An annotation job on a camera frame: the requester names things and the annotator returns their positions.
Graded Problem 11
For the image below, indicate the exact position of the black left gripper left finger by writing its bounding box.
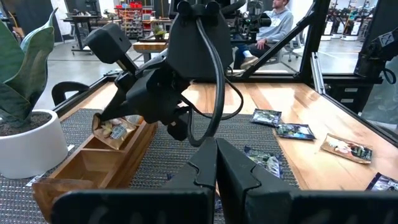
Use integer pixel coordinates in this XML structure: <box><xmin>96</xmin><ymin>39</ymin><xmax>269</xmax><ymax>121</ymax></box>
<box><xmin>51</xmin><ymin>137</ymin><xmax>218</xmax><ymax>224</ymax></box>

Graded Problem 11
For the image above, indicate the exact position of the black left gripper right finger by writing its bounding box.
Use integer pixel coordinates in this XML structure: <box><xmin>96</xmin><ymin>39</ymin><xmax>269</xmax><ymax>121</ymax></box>
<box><xmin>216</xmin><ymin>138</ymin><xmax>398</xmax><ymax>224</ymax></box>

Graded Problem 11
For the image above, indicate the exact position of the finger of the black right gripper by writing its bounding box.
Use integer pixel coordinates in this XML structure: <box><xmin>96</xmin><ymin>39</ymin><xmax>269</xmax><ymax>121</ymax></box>
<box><xmin>101</xmin><ymin>105</ymin><xmax>150</xmax><ymax>123</ymax></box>
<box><xmin>98</xmin><ymin>88</ymin><xmax>131</xmax><ymax>121</ymax></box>

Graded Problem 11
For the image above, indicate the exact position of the brown tea packet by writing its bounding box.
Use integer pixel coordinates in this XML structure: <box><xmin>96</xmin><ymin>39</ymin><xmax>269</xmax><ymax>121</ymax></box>
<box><xmin>320</xmin><ymin>133</ymin><xmax>373</xmax><ymax>165</ymax></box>
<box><xmin>91</xmin><ymin>112</ymin><xmax>137</xmax><ymax>151</ymax></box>

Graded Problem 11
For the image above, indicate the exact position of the wooden divided tray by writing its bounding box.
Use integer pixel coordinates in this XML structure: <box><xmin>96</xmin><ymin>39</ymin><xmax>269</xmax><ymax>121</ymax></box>
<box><xmin>32</xmin><ymin>118</ymin><xmax>159</xmax><ymax>223</ymax></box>

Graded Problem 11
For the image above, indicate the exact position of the grey woven placemat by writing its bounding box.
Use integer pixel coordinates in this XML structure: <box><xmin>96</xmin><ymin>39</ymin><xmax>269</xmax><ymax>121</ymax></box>
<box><xmin>0</xmin><ymin>108</ymin><xmax>299</xmax><ymax>224</ymax></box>

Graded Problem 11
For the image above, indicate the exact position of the wooden workbench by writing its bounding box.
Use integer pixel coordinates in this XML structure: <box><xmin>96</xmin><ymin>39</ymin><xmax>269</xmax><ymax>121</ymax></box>
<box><xmin>132</xmin><ymin>41</ymin><xmax>169</xmax><ymax>63</ymax></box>

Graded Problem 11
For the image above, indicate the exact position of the small potted plant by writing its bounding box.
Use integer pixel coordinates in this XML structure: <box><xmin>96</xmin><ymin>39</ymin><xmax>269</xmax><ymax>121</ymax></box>
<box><xmin>152</xmin><ymin>24</ymin><xmax>167</xmax><ymax>40</ymax></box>

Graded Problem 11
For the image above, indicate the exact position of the red parts bin shelf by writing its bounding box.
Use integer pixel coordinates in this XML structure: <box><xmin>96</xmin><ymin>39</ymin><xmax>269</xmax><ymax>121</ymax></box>
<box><xmin>116</xmin><ymin>1</ymin><xmax>155</xmax><ymax>40</ymax></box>

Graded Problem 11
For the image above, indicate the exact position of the black standing desk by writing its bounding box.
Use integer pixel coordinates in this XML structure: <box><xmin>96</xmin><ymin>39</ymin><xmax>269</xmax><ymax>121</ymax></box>
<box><xmin>62</xmin><ymin>14</ymin><xmax>122</xmax><ymax>55</ymax></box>

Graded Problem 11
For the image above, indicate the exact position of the green snake plant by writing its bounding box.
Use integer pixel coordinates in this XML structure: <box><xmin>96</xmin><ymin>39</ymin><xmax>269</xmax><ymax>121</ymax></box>
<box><xmin>0</xmin><ymin>7</ymin><xmax>58</xmax><ymax>128</ymax></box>

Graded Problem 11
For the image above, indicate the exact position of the white plant pot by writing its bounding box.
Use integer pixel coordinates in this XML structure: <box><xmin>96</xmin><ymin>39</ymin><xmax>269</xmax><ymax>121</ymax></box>
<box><xmin>0</xmin><ymin>108</ymin><xmax>68</xmax><ymax>180</ymax></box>

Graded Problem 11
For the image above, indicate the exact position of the black drawer cabinet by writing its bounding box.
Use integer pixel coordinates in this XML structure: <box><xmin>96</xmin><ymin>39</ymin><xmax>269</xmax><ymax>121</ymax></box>
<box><xmin>325</xmin><ymin>83</ymin><xmax>376</xmax><ymax>114</ymax></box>

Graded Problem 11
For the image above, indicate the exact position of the person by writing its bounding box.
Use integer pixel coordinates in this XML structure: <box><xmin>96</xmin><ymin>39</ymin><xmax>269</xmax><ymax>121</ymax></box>
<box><xmin>233</xmin><ymin>0</ymin><xmax>295</xmax><ymax>71</ymax></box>

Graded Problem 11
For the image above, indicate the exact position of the silver aluminium bar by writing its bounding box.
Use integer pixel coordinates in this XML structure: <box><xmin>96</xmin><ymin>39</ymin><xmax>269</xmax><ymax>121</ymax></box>
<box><xmin>312</xmin><ymin>51</ymin><xmax>327</xmax><ymax>94</ymax></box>

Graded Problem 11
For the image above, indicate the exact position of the office chair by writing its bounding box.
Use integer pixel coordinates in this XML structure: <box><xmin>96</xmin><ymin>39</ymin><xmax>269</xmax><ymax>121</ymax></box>
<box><xmin>279</xmin><ymin>30</ymin><xmax>307</xmax><ymax>63</ymax></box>

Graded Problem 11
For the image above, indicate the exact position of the white background robot station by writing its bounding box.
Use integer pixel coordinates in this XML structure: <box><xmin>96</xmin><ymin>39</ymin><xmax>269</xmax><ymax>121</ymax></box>
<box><xmin>322</xmin><ymin>9</ymin><xmax>336</xmax><ymax>41</ymax></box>
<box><xmin>341</xmin><ymin>9</ymin><xmax>363</xmax><ymax>41</ymax></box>

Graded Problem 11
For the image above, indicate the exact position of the black frame handle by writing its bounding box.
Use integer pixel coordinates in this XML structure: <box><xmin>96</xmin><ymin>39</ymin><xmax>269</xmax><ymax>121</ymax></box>
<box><xmin>51</xmin><ymin>81</ymin><xmax>91</xmax><ymax>106</ymax></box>

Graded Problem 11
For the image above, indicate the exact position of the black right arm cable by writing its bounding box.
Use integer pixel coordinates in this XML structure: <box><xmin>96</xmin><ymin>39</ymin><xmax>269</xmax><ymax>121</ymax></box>
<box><xmin>178</xmin><ymin>17</ymin><xmax>245</xmax><ymax>147</ymax></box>

